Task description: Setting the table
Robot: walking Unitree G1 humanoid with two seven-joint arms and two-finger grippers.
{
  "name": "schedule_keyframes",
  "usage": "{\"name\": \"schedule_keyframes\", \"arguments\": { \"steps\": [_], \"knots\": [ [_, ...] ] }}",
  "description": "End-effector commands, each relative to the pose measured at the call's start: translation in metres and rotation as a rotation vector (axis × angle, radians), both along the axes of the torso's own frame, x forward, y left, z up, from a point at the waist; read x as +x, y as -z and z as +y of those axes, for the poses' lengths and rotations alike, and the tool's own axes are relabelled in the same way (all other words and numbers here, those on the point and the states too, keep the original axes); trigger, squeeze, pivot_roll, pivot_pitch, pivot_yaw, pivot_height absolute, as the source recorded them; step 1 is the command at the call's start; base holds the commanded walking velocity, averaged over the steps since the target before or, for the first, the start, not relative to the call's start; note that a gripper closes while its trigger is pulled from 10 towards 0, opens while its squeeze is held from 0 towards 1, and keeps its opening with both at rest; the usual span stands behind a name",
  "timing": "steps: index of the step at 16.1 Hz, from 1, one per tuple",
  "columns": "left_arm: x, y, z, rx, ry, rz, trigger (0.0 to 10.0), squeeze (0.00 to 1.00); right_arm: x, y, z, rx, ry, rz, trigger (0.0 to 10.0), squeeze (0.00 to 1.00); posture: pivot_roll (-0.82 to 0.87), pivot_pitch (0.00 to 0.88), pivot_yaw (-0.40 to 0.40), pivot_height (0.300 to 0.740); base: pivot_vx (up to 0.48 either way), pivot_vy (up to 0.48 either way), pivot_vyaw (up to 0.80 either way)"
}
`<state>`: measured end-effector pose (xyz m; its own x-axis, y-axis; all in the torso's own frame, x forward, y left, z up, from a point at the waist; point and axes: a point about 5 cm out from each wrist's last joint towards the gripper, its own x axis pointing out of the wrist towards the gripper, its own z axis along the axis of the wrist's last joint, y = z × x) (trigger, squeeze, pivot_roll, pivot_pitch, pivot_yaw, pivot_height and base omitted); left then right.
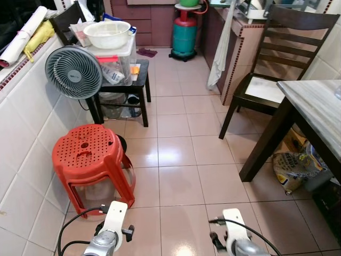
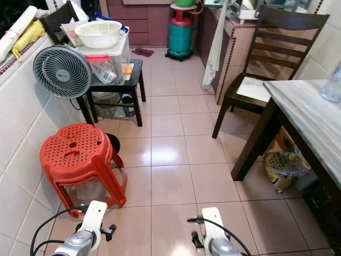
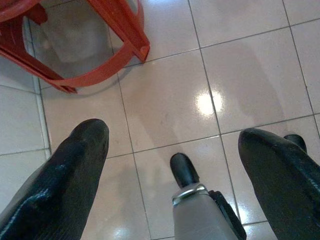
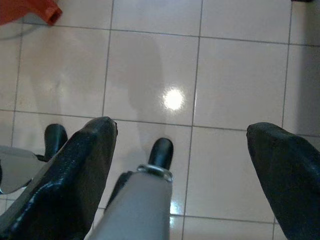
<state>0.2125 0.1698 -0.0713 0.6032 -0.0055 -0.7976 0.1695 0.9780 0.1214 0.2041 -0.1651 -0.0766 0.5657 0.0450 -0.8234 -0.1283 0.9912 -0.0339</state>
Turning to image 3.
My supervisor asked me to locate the robot left leg grey shin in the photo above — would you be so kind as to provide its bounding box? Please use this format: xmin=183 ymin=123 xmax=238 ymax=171
xmin=171 ymin=184 xmax=248 ymax=240

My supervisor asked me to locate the robot right black foot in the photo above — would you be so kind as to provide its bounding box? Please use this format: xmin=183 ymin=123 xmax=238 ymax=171
xmin=283 ymin=134 xmax=308 ymax=154

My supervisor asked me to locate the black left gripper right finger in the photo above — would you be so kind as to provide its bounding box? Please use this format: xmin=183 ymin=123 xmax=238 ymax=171
xmin=237 ymin=127 xmax=320 ymax=240

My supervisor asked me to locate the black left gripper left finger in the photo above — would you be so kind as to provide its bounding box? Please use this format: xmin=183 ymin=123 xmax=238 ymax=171
xmin=0 ymin=118 xmax=110 ymax=240

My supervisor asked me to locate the robot left black foot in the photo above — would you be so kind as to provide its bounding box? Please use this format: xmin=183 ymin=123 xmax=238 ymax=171
xmin=169 ymin=152 xmax=201 ymax=189

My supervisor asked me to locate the red plastic stool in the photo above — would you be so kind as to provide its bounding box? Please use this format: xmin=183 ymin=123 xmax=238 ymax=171
xmin=0 ymin=0 xmax=151 ymax=94

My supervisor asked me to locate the robot black foot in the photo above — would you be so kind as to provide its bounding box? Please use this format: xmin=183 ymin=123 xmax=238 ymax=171
xmin=283 ymin=134 xmax=308 ymax=154
xmin=169 ymin=152 xmax=201 ymax=189

